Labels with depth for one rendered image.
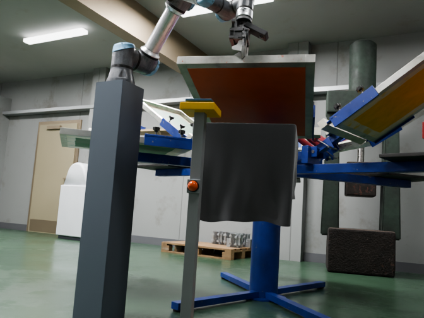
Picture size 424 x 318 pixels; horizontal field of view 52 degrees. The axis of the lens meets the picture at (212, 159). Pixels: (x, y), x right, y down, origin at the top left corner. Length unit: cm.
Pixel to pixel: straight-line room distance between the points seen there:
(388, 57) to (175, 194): 375
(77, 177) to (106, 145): 525
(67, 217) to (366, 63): 505
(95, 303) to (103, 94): 103
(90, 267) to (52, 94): 735
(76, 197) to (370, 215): 449
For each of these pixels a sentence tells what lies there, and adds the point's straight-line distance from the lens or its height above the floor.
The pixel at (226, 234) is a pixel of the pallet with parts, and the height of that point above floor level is 29.
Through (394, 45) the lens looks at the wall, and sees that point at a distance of 650.
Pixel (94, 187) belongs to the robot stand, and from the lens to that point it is 226.
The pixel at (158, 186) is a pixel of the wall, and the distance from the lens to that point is 732.
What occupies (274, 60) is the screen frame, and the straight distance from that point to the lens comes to 185.
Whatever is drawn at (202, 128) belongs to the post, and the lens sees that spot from 160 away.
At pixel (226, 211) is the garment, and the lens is 184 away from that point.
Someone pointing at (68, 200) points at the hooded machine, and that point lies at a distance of 754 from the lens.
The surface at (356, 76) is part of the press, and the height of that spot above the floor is 231.
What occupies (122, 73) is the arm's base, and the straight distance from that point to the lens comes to 235.
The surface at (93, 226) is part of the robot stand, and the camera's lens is 225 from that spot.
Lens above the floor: 55
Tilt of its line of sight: 7 degrees up
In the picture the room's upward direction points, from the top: 4 degrees clockwise
